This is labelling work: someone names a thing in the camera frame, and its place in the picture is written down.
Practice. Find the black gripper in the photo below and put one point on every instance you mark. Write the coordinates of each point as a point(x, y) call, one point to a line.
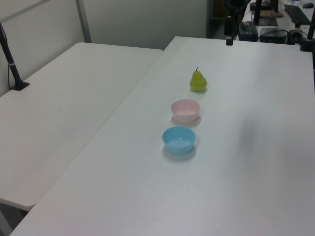
point(237, 3)

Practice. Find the green pear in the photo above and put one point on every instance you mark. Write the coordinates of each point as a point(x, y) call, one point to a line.
point(198, 81)

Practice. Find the pink plastic bowl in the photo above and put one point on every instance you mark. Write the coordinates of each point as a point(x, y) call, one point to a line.
point(185, 111)

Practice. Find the blue plastic bowl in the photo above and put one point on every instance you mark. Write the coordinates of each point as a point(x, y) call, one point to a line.
point(179, 141)

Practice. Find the green and black device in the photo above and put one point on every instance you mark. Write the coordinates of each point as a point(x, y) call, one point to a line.
point(249, 30)

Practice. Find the black monitor stand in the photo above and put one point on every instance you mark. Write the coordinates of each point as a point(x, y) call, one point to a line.
point(258, 12)

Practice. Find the black electronics box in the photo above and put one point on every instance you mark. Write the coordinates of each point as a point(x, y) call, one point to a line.
point(273, 35)

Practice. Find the black keyboard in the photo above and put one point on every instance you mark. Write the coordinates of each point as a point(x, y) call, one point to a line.
point(297, 13)

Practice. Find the black clamp stand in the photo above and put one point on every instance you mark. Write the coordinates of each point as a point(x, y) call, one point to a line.
point(307, 39)

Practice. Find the dark computer mouse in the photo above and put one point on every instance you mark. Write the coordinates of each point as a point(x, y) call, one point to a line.
point(307, 5)

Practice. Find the white side table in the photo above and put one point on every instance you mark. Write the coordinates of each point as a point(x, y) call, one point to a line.
point(61, 110)

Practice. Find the grey partition post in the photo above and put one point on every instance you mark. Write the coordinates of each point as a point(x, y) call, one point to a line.
point(84, 22)

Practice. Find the black camera pole with base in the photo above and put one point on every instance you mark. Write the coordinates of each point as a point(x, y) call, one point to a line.
point(11, 66)

